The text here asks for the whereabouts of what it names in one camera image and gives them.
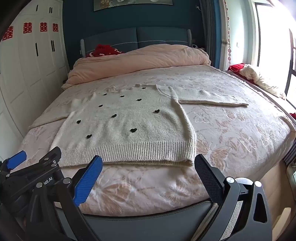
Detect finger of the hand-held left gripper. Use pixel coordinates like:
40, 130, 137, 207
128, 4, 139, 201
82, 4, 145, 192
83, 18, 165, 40
32, 146, 62, 168
0, 150, 27, 171

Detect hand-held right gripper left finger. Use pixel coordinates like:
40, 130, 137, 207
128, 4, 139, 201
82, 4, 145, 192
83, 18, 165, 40
24, 155, 103, 241

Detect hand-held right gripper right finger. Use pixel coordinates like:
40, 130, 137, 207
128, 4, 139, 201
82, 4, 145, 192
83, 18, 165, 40
194, 154, 273, 241

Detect cream knit sweater black hearts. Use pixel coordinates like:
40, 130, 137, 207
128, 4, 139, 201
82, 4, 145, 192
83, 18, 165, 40
29, 84, 249, 168

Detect white fleece trouser leg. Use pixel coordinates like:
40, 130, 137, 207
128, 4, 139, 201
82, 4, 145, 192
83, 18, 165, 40
236, 177, 254, 189

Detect pink butterfly bedspread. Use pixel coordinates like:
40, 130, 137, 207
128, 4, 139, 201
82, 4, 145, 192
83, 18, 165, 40
17, 64, 296, 217

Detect white wardrobe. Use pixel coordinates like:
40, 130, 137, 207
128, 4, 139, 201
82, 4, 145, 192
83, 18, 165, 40
0, 0, 70, 137

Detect crumpled cream blanket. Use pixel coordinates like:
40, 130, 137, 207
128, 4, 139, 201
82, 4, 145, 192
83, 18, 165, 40
239, 64, 286, 100

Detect red cushion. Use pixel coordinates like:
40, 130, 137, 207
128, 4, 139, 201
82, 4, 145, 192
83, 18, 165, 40
228, 63, 246, 77

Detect red cloth with white trim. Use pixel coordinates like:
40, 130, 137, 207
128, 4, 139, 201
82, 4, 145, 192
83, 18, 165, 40
87, 44, 126, 58

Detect pink duvet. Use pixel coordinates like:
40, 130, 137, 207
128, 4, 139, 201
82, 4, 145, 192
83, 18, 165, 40
61, 44, 211, 90

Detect hanging red bead garland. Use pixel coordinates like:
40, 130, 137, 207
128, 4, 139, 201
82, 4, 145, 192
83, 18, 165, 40
225, 0, 233, 68

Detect window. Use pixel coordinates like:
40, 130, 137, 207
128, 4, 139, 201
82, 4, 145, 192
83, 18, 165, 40
254, 0, 296, 102

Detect grey blue curtain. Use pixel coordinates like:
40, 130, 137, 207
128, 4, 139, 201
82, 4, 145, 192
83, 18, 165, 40
199, 0, 223, 68

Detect blue padded headboard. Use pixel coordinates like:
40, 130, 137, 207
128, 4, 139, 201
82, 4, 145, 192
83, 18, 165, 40
80, 27, 192, 58

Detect framed wall picture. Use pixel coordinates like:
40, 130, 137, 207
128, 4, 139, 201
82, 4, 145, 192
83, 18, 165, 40
92, 0, 174, 12

